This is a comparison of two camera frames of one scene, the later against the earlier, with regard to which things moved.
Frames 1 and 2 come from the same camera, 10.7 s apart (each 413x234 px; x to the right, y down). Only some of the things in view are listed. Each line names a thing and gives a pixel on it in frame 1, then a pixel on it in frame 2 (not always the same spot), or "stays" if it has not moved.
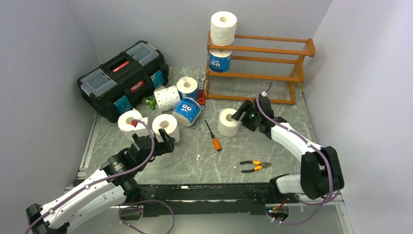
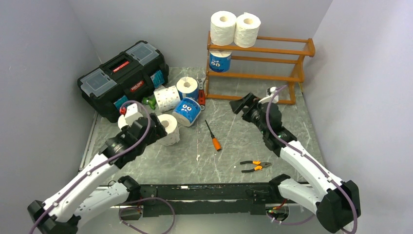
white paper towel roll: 222,29 stays
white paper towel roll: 227,126 to 246,30
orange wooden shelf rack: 254,66 stays
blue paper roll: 220,61 stays
